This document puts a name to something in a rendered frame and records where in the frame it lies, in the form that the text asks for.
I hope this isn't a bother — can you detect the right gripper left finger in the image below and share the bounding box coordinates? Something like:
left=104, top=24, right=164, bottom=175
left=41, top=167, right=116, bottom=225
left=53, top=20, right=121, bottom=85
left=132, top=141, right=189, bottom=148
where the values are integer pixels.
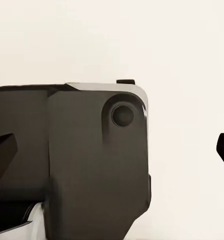
left=0, top=133, right=18, bottom=180

